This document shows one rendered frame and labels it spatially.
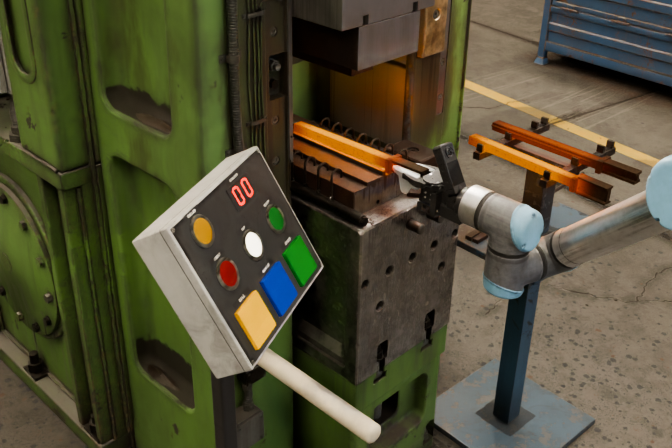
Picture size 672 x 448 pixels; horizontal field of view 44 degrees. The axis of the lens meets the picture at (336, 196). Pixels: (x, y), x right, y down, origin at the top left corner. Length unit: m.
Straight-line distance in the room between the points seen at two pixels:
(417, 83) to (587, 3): 3.64
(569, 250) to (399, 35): 0.59
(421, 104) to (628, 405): 1.29
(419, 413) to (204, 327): 1.22
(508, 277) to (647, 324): 1.59
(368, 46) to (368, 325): 0.68
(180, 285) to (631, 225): 0.85
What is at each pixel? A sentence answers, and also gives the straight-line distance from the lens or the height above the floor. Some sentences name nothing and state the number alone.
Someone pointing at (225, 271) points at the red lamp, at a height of 1.10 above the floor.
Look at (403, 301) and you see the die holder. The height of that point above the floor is 0.64.
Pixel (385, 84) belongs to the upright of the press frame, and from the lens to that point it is 2.21.
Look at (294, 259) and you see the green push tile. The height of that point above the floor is 1.02.
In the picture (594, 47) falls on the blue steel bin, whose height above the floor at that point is 0.21.
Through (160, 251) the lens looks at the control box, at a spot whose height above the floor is 1.16.
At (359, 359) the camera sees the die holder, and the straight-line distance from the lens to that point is 2.07.
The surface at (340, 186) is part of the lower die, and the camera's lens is 1.90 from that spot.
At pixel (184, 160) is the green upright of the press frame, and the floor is 1.09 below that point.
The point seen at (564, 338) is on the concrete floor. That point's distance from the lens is 3.16.
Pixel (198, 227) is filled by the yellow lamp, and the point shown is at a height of 1.17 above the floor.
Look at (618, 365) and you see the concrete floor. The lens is 3.09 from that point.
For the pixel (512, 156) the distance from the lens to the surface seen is 2.15.
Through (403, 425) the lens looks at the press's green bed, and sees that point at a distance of 2.48.
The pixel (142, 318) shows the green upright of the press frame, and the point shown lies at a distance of 2.33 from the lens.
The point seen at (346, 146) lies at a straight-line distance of 2.02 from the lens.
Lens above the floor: 1.85
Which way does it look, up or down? 28 degrees down
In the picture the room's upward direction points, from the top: 1 degrees clockwise
